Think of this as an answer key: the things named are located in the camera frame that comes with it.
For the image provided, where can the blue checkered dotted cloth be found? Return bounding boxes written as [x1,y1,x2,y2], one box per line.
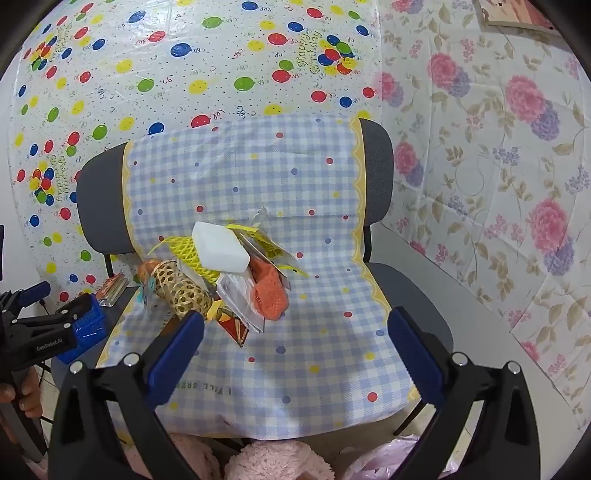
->
[95,113,423,439]

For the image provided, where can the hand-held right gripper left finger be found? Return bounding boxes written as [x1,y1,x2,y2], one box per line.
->
[48,311,206,480]

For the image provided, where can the person's left hand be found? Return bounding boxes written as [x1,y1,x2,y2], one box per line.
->
[0,369,43,418]

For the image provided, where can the pale printed wrapper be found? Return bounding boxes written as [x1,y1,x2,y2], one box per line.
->
[137,281,160,311]

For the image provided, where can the yellow printed packet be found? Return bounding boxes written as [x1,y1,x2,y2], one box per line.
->
[226,208,310,289]

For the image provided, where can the blue plastic basket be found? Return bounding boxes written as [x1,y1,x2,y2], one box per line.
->
[58,295,109,364]

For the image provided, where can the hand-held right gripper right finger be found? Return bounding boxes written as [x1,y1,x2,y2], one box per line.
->
[388,306,541,480]

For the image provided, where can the woven bamboo tube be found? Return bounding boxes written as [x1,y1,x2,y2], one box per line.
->
[152,261,215,319]

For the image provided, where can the picture frame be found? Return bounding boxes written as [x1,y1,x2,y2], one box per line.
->
[475,0,561,33]

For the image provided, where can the yellow foam net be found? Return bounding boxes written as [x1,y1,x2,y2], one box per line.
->
[148,233,222,283]

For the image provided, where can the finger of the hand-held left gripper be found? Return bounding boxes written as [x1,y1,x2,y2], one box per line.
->
[9,293,94,341]
[0,281,52,325]

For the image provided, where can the red printed packet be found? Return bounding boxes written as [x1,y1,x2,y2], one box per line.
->
[215,309,252,347]

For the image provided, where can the clear plastic wrapper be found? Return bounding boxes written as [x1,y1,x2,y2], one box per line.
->
[217,272,266,333]

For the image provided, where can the orange knitted cloth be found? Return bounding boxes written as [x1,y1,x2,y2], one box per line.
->
[249,256,291,321]

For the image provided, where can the pink fluffy clothing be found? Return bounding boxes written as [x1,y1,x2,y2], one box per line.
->
[122,431,335,480]

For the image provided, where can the floral wall cloth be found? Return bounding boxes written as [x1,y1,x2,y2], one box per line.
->
[374,0,591,416]

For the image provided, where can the balloon printed wall cloth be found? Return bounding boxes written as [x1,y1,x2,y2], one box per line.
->
[9,0,384,305]

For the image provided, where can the trash bin with pink bag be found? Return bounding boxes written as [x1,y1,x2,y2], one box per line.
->
[342,436,444,480]

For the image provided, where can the orange plastic wrapper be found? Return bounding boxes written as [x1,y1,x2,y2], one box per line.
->
[136,259,162,289]

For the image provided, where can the grey chair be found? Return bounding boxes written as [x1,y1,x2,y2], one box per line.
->
[50,117,455,444]

